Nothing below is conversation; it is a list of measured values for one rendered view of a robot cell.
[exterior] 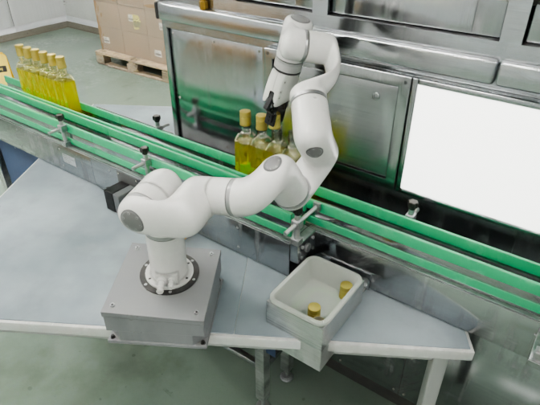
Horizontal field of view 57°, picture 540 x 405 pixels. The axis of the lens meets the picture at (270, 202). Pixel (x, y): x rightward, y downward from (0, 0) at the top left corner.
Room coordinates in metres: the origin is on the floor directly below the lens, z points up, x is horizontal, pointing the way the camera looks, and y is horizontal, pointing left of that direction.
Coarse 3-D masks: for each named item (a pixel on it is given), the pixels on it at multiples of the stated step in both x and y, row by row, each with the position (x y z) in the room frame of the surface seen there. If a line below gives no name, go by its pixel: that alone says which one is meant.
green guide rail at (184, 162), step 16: (0, 96) 2.15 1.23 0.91; (16, 96) 2.06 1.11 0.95; (48, 112) 1.93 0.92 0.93; (64, 112) 1.85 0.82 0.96; (80, 128) 1.81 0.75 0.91; (96, 128) 1.74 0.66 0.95; (128, 144) 1.64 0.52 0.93; (144, 144) 1.58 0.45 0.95; (160, 160) 1.54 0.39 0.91; (176, 160) 1.49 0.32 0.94; (192, 160) 1.44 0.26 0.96; (224, 176) 1.36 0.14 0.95; (304, 208) 1.19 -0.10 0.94; (304, 224) 1.19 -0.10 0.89
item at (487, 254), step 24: (120, 120) 1.80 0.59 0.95; (168, 144) 1.65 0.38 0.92; (192, 144) 1.57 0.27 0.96; (336, 192) 1.24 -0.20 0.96; (360, 216) 1.19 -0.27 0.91; (384, 216) 1.14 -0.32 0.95; (432, 240) 1.06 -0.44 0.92; (456, 240) 1.02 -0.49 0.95; (504, 264) 0.95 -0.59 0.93; (528, 264) 0.92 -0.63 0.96
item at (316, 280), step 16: (304, 272) 1.06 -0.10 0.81; (320, 272) 1.07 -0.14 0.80; (336, 272) 1.05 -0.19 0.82; (352, 272) 1.02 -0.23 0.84; (288, 288) 0.99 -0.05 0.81; (304, 288) 1.04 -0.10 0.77; (320, 288) 1.04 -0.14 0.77; (336, 288) 1.04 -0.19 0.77; (352, 288) 0.96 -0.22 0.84; (288, 304) 0.98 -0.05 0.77; (304, 304) 0.98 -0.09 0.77; (320, 304) 0.98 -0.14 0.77; (336, 304) 0.98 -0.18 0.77
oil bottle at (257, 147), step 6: (252, 138) 1.36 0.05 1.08; (258, 138) 1.34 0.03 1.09; (264, 138) 1.34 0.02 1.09; (270, 138) 1.35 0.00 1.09; (252, 144) 1.34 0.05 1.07; (258, 144) 1.33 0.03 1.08; (264, 144) 1.33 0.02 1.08; (252, 150) 1.34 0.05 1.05; (258, 150) 1.33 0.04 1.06; (264, 150) 1.32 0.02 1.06; (252, 156) 1.34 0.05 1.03; (258, 156) 1.33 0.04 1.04; (264, 156) 1.32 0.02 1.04; (252, 162) 1.34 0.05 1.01; (258, 162) 1.33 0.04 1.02; (252, 168) 1.34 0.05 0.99
